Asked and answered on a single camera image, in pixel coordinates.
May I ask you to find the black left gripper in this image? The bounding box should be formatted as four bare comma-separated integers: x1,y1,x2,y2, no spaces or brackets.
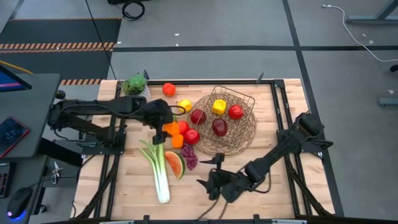
142,98,175,146

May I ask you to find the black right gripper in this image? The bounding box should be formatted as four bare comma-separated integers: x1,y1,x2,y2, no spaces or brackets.
196,152,252,203

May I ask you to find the yellow apple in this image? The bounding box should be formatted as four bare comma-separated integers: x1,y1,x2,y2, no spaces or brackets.
177,99,193,114

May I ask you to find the dark maroon apple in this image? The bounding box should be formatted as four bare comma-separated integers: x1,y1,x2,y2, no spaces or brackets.
211,118,229,138

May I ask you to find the orange red round fruit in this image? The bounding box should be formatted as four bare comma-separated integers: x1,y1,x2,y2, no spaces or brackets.
162,82,177,98

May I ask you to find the yellow bell pepper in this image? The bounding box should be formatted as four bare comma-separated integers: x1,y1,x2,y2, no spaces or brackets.
212,98,228,116

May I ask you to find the metal wire basket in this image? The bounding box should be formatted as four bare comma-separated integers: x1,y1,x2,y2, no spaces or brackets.
203,85,256,133

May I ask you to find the purple grape bunch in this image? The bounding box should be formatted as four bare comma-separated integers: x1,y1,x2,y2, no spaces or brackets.
180,143,199,171

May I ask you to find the watermelon slice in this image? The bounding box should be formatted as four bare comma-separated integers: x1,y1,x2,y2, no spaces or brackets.
164,151,187,180

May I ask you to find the pink red apple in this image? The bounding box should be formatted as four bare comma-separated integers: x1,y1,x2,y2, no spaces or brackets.
183,129,201,146

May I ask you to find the celery stalk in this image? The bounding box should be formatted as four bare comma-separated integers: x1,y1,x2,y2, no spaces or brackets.
139,139,171,205

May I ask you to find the green plant in patterned pot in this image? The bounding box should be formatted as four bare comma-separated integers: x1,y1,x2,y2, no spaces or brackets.
121,73,152,102

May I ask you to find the small metal tool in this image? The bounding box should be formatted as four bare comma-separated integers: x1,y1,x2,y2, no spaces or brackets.
50,161,65,186

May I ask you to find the dark grey side desk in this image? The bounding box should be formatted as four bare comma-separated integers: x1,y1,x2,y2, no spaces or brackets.
0,73,62,160

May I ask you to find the black striped floor mat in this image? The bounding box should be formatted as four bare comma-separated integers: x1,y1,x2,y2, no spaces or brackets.
0,17,123,86

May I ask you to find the tablet in red case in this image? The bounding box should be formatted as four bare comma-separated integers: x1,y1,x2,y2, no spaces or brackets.
0,116,31,159

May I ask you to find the black computer mouse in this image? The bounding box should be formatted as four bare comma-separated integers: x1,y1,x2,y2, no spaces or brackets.
6,186,34,220

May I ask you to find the computer monitor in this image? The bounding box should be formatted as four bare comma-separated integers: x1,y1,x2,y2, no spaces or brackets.
0,63,33,93

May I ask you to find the black keyboard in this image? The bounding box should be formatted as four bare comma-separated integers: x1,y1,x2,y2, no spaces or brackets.
0,161,12,200

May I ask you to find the grey desk foot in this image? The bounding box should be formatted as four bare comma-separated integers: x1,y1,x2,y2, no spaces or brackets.
378,97,398,108

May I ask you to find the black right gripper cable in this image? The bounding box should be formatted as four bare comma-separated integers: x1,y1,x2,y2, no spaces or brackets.
197,169,272,220

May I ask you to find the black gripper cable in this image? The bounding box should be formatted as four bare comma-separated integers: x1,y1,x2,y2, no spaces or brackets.
197,169,272,220
167,104,187,116

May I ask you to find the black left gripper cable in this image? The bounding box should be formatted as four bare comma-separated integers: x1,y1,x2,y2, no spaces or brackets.
167,104,187,116

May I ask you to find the black aluminium table frame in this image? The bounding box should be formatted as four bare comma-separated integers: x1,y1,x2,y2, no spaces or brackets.
72,72,345,224

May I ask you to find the thin black cable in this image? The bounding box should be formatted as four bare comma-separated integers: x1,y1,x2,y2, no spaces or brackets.
84,0,119,82

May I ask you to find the coiled black cable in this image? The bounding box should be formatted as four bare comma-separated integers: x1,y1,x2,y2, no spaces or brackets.
121,0,146,22

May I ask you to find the yellow cable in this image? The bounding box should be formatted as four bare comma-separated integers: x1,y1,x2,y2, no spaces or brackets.
0,60,34,75

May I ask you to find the white power cable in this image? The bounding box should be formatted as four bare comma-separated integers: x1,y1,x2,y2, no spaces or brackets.
321,2,398,63

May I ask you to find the grey desk leg frame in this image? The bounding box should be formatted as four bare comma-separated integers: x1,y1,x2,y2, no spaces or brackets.
345,0,398,26

